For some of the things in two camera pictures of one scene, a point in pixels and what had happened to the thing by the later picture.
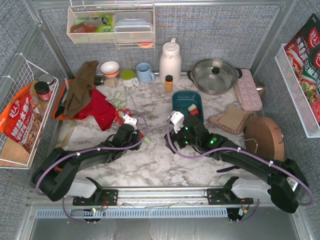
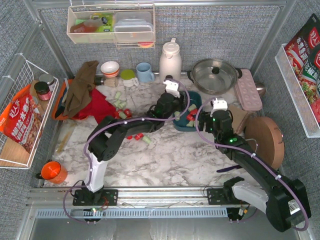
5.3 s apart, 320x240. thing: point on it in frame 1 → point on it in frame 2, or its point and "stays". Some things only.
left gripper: x=136 y=135 → x=180 y=103
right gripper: x=190 y=122 → x=202 y=120
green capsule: x=147 y=140 stays
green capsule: x=192 y=107 stays
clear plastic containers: x=133 y=27 stays
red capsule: x=194 y=112 stays
